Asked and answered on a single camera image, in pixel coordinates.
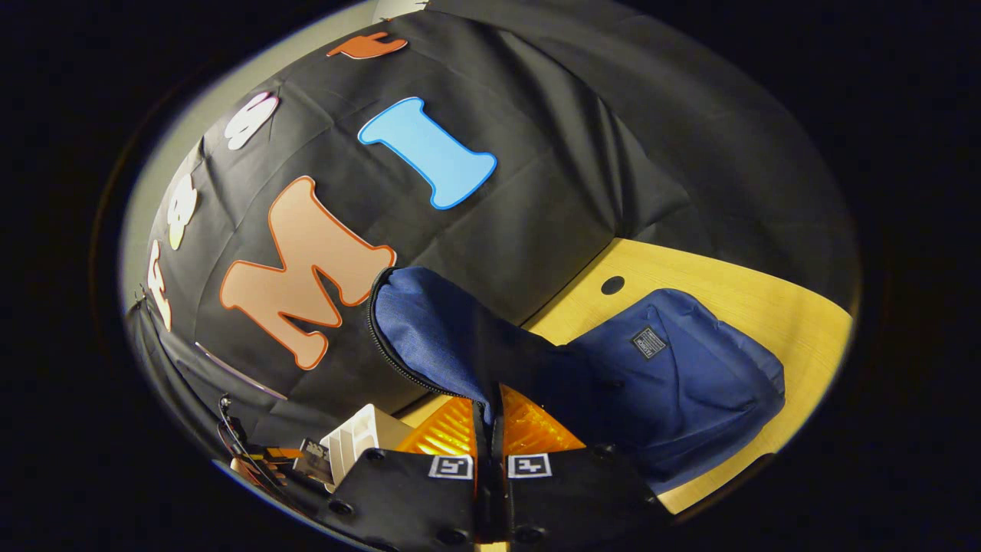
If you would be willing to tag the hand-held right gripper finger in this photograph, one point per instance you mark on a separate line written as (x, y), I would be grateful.
(481, 437)
(497, 441)

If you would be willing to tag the blue schoolbag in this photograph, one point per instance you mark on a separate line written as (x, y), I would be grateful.
(690, 391)

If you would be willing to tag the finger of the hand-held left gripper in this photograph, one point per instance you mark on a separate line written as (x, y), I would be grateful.
(310, 460)

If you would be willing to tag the black backdrop cloth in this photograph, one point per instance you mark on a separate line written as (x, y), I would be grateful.
(552, 207)

